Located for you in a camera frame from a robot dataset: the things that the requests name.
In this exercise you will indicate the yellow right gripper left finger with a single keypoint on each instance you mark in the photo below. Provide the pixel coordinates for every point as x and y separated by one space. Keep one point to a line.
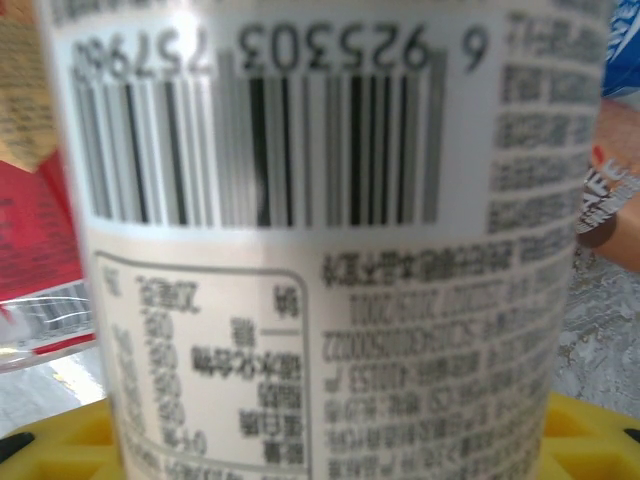
65 445

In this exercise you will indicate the bottle with white barcode label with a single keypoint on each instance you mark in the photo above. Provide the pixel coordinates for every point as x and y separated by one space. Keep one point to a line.
325 250

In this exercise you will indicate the red snack packet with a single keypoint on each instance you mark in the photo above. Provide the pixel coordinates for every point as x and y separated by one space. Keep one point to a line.
35 225

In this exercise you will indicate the bottle with blue label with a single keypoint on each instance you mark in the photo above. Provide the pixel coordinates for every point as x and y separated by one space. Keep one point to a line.
622 45

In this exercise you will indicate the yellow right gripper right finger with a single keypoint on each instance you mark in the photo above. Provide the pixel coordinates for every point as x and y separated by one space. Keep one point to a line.
590 445

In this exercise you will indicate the orange snack bag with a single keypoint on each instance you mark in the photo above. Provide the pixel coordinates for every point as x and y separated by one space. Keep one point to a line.
625 150

